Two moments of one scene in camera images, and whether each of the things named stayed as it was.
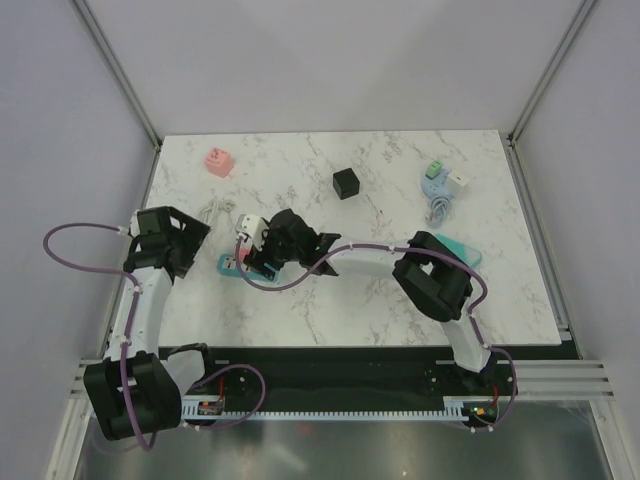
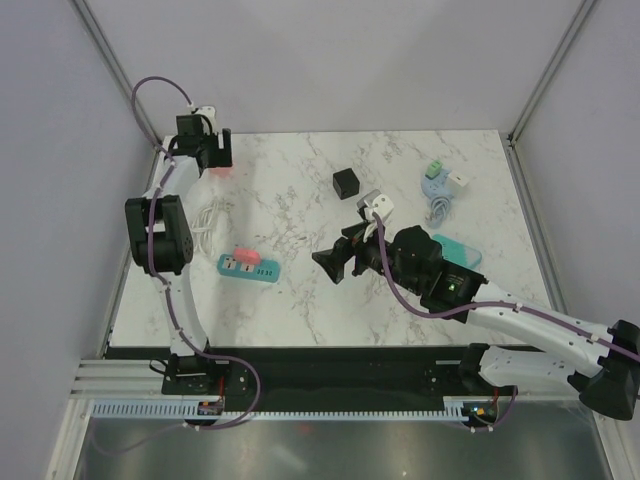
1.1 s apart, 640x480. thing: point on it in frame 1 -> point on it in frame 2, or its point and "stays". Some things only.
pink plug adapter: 242,253 stays
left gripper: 193,235 -> 222,158
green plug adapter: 434,169 stays
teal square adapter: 228,265 stays
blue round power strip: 438,186 stays
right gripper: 256,260 -> 332,261
